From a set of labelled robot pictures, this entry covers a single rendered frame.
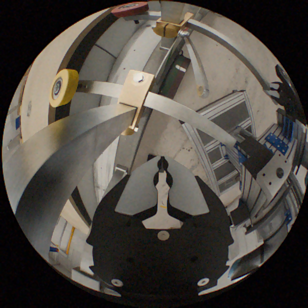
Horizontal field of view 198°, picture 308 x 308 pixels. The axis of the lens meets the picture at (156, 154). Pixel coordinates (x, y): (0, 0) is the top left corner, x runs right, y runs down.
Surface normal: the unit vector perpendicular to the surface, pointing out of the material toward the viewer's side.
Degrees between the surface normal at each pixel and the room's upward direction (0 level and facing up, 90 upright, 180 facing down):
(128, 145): 0
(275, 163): 90
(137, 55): 0
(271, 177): 90
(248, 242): 90
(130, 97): 0
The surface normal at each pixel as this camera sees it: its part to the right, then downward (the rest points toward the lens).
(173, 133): -0.04, 0.50
